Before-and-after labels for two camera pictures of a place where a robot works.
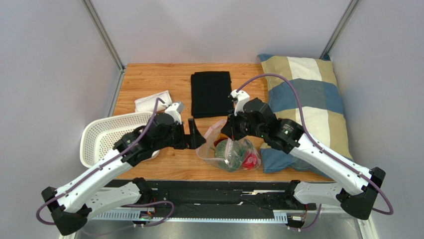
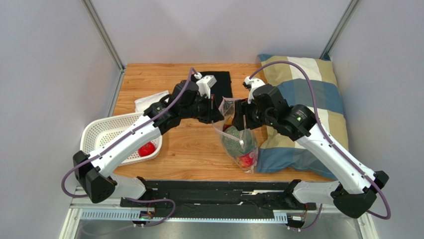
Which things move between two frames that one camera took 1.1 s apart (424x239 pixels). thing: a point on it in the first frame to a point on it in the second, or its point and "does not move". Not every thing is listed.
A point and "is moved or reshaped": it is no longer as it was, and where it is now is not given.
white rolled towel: x=149 y=104 does not move
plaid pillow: x=325 y=120 does not move
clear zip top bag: x=217 y=149 is moved or reshaped
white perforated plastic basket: x=99 y=135 does not move
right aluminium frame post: x=338 y=30 does not move
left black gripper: x=196 y=140 to x=213 y=114
